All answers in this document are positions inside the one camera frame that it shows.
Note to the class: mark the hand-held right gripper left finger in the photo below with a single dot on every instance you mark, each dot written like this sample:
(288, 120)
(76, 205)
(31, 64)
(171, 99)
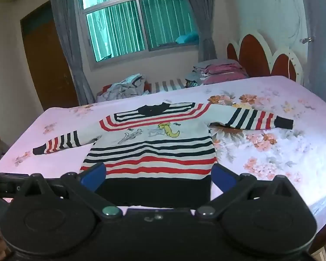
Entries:
(93, 175)

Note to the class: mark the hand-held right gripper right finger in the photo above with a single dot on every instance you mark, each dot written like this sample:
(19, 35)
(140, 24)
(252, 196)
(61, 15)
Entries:
(223, 176)

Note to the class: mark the striped cartoon print sweater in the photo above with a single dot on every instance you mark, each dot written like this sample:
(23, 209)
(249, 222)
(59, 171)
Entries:
(157, 146)

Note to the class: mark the pile of grey crumpled clothes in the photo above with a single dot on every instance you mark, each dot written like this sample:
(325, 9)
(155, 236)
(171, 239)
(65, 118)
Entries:
(125, 88)

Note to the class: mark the bed with pink floral sheet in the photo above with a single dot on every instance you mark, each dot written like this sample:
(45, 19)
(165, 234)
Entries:
(274, 146)

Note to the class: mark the colourful floral cloth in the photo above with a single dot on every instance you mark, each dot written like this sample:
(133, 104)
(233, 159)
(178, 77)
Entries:
(193, 83)

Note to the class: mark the stack of pink folded bedding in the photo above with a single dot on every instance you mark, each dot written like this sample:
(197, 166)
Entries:
(222, 72)

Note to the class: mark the grey and white striped pillow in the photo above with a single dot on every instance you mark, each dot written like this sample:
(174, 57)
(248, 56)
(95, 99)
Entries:
(167, 84)

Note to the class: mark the brown wooden door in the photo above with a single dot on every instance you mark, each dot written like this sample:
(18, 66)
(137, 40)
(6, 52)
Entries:
(46, 65)

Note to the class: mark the white and red scalloped headboard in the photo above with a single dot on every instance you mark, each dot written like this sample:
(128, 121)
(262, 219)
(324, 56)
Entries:
(256, 54)

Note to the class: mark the teal cloth on window sill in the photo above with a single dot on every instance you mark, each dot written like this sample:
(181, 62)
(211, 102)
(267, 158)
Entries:
(188, 38)

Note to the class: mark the window with green glass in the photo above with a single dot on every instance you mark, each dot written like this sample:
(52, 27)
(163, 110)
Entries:
(135, 19)

